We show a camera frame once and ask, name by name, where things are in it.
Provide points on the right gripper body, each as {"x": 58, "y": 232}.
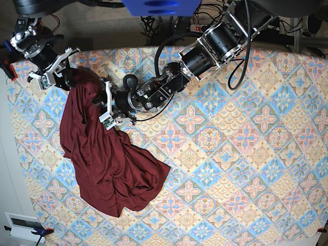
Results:
{"x": 42, "y": 55}

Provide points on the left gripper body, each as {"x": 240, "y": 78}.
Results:
{"x": 124, "y": 98}

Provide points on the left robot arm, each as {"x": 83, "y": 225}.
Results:
{"x": 219, "y": 44}

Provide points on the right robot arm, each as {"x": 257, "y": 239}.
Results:
{"x": 35, "y": 42}

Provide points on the orange black clamp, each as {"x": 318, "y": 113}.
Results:
{"x": 8, "y": 69}

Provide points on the white power strip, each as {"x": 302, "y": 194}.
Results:
{"x": 200, "y": 28}

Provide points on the patterned tablecloth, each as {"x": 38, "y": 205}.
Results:
{"x": 248, "y": 167}

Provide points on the blue clamp lower left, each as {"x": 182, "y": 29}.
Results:
{"x": 41, "y": 232}

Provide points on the round speaker top right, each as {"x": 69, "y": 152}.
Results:
{"x": 311, "y": 25}

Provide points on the orange clamp lower right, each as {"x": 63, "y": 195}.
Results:
{"x": 322, "y": 230}

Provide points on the blue handled clamp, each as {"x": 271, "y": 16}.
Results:
{"x": 10, "y": 49}

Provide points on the blue plastic mount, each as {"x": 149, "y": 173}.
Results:
{"x": 161, "y": 7}

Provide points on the white wall box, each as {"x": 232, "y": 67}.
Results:
{"x": 22, "y": 227}

